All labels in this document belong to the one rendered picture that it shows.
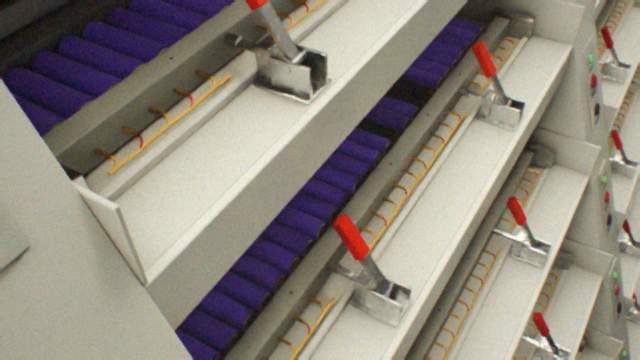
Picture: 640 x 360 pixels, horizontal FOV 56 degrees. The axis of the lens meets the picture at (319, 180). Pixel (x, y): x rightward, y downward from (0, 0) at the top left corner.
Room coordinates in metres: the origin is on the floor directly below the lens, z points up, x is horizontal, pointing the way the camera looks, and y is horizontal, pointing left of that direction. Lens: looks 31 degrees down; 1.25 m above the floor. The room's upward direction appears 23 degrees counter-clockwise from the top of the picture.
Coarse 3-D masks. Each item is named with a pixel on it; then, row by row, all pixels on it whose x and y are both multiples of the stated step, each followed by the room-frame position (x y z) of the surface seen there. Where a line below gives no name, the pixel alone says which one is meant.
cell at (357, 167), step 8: (336, 152) 0.50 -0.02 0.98; (328, 160) 0.49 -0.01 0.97; (336, 160) 0.49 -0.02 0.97; (344, 160) 0.49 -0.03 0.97; (352, 160) 0.48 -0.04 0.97; (336, 168) 0.49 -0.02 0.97; (344, 168) 0.48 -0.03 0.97; (352, 168) 0.48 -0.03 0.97; (360, 168) 0.47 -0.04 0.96; (368, 168) 0.48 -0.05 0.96; (360, 176) 0.47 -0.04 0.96
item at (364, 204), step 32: (448, 96) 0.55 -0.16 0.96; (416, 128) 0.51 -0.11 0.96; (384, 160) 0.47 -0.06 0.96; (416, 160) 0.48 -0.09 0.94; (384, 192) 0.44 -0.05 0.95; (320, 256) 0.38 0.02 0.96; (288, 288) 0.36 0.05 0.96; (256, 320) 0.34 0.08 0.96; (288, 320) 0.34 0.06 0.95; (320, 320) 0.34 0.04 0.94; (256, 352) 0.31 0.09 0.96
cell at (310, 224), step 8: (288, 208) 0.44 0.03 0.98; (280, 216) 0.44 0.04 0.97; (288, 216) 0.43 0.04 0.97; (296, 216) 0.43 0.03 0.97; (304, 216) 0.43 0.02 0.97; (312, 216) 0.43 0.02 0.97; (288, 224) 0.43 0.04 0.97; (296, 224) 0.42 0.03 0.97; (304, 224) 0.42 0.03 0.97; (312, 224) 0.42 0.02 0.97; (320, 224) 0.42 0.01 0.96; (304, 232) 0.42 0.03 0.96; (312, 232) 0.41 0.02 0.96
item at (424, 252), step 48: (480, 0) 0.71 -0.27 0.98; (528, 0) 0.67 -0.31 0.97; (528, 48) 0.65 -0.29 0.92; (528, 96) 0.56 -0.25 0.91; (432, 144) 0.51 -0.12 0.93; (480, 144) 0.50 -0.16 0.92; (432, 192) 0.45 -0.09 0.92; (480, 192) 0.44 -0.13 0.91; (432, 240) 0.40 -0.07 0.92; (336, 288) 0.37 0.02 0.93; (432, 288) 0.36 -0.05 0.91; (288, 336) 0.34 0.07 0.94; (336, 336) 0.33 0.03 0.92; (384, 336) 0.32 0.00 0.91
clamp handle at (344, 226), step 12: (348, 216) 0.36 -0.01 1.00; (336, 228) 0.35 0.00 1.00; (348, 228) 0.35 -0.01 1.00; (348, 240) 0.35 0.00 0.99; (360, 240) 0.35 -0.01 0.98; (360, 252) 0.34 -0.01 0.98; (372, 264) 0.35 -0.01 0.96; (372, 276) 0.34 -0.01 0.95; (384, 276) 0.35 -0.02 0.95; (372, 288) 0.35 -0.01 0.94; (384, 288) 0.34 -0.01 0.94
